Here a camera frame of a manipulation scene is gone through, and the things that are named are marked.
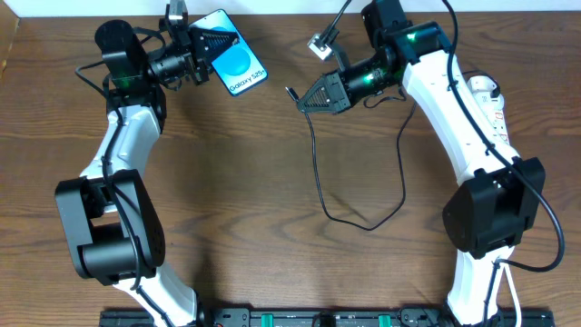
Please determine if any blue Galaxy smartphone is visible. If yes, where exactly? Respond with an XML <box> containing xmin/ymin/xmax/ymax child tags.
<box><xmin>190</xmin><ymin>9</ymin><xmax>269</xmax><ymax>96</ymax></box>

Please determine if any black USB charging cable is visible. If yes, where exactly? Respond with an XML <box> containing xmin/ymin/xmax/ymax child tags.
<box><xmin>285</xmin><ymin>85</ymin><xmax>418</xmax><ymax>232</ymax></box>

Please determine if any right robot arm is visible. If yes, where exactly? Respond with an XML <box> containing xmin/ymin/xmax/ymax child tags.
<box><xmin>296</xmin><ymin>1</ymin><xmax>546</xmax><ymax>326</ymax></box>

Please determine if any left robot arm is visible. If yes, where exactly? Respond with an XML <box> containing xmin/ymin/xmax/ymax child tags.
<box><xmin>54</xmin><ymin>18</ymin><xmax>240</xmax><ymax>326</ymax></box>

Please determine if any white power strip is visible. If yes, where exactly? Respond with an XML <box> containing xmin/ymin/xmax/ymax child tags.
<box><xmin>489</xmin><ymin>95</ymin><xmax>510</xmax><ymax>145</ymax></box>

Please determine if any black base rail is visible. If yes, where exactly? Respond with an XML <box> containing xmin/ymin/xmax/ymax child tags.
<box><xmin>97</xmin><ymin>307</ymin><xmax>556</xmax><ymax>327</ymax></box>

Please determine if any white power strip cord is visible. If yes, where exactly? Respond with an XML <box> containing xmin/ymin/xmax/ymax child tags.
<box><xmin>501</xmin><ymin>261</ymin><xmax>523</xmax><ymax>327</ymax></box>

